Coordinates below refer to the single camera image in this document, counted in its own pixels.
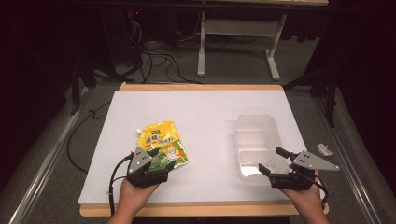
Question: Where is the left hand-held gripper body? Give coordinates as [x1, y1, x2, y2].
[125, 146, 169, 189]

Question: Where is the person's left hand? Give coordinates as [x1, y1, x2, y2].
[119, 177, 161, 216]

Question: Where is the person's right hand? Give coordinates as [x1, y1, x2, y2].
[278, 169, 325, 217]

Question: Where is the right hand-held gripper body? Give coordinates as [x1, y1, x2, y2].
[269, 150, 341, 192]

